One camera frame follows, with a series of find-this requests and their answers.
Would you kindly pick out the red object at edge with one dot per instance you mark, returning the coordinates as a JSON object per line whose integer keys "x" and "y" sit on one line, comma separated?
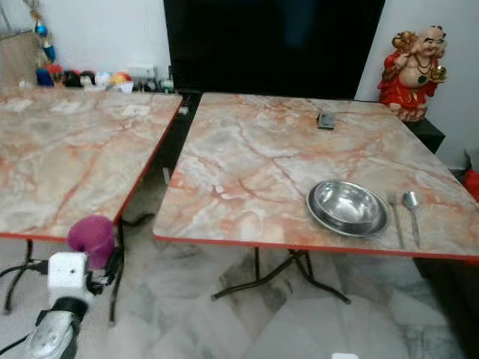
{"x": 472, "y": 184}

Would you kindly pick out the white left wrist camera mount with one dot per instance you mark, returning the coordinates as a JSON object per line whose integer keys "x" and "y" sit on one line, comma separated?
{"x": 69, "y": 275}

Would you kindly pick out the orange yellow small figurine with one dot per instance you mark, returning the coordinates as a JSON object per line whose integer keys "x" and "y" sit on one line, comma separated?
{"x": 120, "y": 78}

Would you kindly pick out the hanging ornament with blue balls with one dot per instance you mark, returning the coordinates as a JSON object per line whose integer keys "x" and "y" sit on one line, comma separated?
{"x": 43, "y": 31}

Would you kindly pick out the white power strip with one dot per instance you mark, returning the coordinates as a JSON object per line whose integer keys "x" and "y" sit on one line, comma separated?
{"x": 142, "y": 72}

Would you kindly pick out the red laughing Buddha statue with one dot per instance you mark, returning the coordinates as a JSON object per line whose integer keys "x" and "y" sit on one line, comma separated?
{"x": 412, "y": 80}

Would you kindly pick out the white small figurine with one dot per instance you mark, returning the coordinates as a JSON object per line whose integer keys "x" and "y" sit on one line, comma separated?
{"x": 102, "y": 78}

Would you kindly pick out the marble folding table bare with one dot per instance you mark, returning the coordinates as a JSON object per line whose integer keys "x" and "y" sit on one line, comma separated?
{"x": 75, "y": 153}

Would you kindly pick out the blue small figurine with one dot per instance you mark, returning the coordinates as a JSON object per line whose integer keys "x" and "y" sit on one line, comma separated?
{"x": 44, "y": 77}

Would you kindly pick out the small dark flat device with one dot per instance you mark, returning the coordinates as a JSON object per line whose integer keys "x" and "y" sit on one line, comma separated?
{"x": 326, "y": 120}

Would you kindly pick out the red black small figurine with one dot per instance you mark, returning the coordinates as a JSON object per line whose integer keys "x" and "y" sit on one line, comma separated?
{"x": 72, "y": 78}

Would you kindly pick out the marble folding table with dishes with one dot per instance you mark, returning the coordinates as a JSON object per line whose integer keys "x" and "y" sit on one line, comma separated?
{"x": 254, "y": 164}

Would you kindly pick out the black television stand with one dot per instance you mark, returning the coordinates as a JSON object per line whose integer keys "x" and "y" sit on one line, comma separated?
{"x": 428, "y": 134}

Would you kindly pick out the steel spoon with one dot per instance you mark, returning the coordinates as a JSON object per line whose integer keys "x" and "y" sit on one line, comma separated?
{"x": 410, "y": 200}

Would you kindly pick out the black television screen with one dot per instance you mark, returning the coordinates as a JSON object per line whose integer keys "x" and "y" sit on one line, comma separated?
{"x": 269, "y": 45}

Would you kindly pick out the purple plastic cup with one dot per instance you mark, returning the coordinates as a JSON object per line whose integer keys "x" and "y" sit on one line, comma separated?
{"x": 91, "y": 233}

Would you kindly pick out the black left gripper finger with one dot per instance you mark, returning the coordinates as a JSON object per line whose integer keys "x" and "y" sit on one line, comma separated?
{"x": 116, "y": 258}

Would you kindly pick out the stainless steel bowl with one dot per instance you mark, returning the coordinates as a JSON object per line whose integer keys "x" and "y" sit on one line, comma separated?
{"x": 348, "y": 207}

